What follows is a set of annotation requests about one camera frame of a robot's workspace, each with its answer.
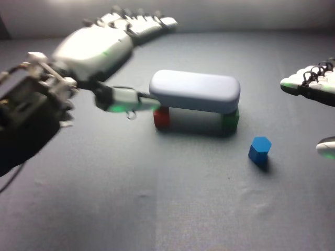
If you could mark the grey table cloth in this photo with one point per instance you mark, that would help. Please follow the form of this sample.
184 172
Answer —
167 204

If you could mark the blue hexagonal block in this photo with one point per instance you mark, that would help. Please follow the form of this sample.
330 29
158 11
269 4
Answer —
259 151

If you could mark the green rectangular block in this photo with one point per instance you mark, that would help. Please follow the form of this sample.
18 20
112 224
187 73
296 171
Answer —
230 120

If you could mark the red rectangular block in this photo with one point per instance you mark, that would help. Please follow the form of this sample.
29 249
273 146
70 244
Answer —
161 118

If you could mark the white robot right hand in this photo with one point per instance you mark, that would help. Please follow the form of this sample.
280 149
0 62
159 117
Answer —
311 86

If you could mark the lilac oblong case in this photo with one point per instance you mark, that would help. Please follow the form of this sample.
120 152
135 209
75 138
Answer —
195 90

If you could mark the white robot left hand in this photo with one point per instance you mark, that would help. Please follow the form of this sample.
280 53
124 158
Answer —
91 49

